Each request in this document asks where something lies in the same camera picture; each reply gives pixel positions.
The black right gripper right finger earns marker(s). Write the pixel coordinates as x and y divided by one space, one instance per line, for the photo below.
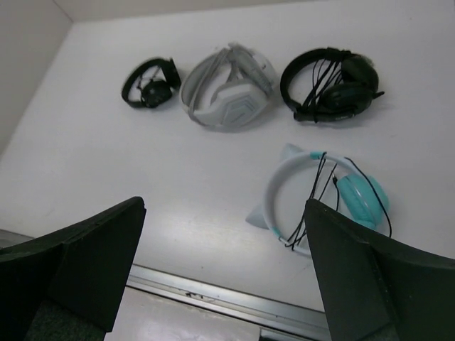
374 287

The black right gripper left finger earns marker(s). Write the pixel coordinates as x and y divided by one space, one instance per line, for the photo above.
68 285

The teal white cat-ear headphones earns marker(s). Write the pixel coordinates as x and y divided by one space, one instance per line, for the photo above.
363 196

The small black headphones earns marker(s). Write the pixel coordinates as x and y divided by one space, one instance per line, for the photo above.
160 86

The large black headset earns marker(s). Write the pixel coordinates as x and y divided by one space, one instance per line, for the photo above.
344 84

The white grey gaming headset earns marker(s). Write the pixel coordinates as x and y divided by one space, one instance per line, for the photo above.
241 99

